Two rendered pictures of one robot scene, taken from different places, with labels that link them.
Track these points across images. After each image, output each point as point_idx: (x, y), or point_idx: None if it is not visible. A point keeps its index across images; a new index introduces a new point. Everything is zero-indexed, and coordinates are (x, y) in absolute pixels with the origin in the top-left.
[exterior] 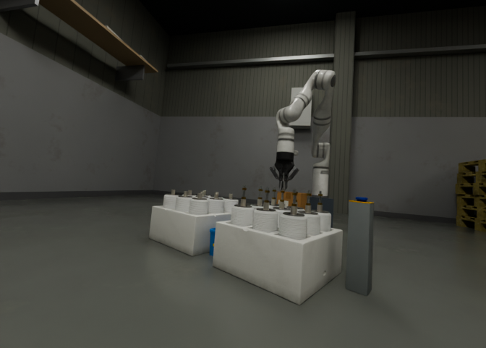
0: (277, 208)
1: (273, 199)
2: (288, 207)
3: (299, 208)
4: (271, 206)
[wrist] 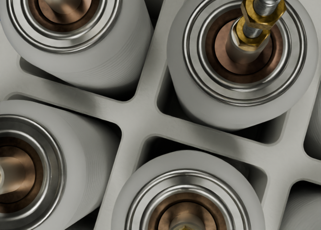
0: (154, 226)
1: None
2: (209, 94)
3: (272, 27)
4: (70, 67)
